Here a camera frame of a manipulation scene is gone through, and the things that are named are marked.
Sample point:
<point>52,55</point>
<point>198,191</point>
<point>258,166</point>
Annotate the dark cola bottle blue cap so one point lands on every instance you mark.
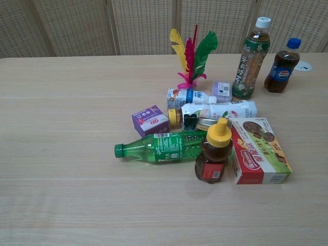
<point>279,74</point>

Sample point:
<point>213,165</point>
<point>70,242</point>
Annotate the green plastic soda bottle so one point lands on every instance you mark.
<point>164,148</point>

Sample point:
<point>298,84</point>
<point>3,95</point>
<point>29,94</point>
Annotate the white milk bottle blue label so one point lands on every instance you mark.
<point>189,97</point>

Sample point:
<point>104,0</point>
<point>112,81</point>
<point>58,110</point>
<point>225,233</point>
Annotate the small yellow-lidded jar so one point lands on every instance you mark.
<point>212,153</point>

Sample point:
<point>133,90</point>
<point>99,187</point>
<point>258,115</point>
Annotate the large white bottle yellow cap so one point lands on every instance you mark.
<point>230,109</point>

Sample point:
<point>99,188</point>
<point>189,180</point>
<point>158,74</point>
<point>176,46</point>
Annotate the green tea bottle white cap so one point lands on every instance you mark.
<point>249,69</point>

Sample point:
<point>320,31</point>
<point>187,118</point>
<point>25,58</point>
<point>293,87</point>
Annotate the purple and white carton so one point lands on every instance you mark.
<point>150,121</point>

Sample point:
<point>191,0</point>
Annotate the small black clip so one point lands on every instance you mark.
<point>191,121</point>

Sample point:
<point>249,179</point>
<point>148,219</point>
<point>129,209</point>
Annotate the glass jar metal lid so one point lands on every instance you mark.
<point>205,122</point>

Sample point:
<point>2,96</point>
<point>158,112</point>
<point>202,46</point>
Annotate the colourful feather shuttlecock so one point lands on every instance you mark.
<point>191,64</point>

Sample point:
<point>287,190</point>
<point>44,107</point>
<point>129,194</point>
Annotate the small lavender box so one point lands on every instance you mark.
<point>221,91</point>

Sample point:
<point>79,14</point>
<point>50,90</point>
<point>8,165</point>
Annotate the red and green biscuit box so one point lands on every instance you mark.
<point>258,153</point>

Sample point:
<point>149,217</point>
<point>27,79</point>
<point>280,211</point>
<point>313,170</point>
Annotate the woven bamboo folding screen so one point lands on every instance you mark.
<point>77,28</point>

